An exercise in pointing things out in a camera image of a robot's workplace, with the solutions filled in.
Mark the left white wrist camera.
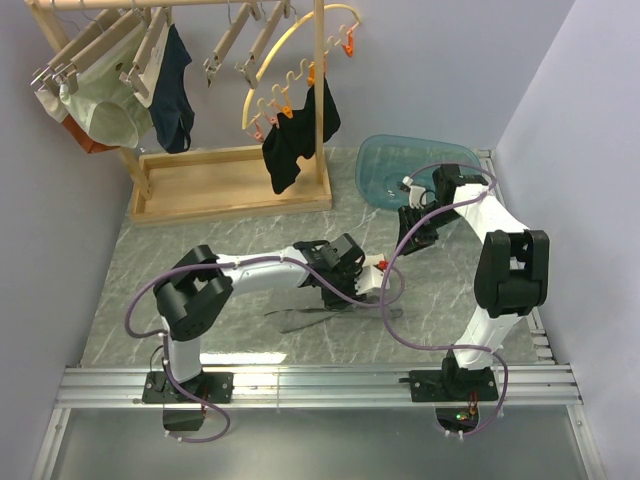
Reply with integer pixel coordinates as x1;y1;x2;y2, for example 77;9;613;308
355;254;388;295

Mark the wooden drying rack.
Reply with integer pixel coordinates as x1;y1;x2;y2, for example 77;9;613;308
29;1;332;224

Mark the light green underwear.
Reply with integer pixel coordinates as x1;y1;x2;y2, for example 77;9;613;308
59;25;153;149

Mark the black underwear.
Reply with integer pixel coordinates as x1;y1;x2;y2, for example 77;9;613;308
262;86;316;195

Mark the orange underwear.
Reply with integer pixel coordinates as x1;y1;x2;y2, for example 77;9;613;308
61;115;118;154

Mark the navy blue underwear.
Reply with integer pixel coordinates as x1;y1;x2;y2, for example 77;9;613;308
149;25;195;154

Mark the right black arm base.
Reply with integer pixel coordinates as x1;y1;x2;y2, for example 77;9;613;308
398;367;501;435

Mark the grey and cream underwear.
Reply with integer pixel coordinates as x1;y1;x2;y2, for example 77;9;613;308
263;304;382;334

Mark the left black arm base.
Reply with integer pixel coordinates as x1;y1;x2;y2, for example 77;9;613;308
141;370;234;433

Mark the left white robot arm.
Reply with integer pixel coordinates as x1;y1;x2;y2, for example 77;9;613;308
153;234;365;402

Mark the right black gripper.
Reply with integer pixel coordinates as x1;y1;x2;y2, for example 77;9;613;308
395;202;462;257

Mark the curved yellow clip hanger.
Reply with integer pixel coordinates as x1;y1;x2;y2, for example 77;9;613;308
241;3;362;142

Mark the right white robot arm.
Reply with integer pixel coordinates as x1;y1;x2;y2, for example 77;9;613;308
396;163;550;401

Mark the aluminium mounting rail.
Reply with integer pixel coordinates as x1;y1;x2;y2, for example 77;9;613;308
32;364;606;479

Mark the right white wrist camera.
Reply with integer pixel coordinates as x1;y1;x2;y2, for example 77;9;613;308
399;176;427;209

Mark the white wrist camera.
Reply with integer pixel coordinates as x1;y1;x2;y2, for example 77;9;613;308
399;176;427;209
355;254;388;295

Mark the blue plastic basin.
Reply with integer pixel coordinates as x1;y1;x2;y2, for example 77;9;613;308
355;134;480;211

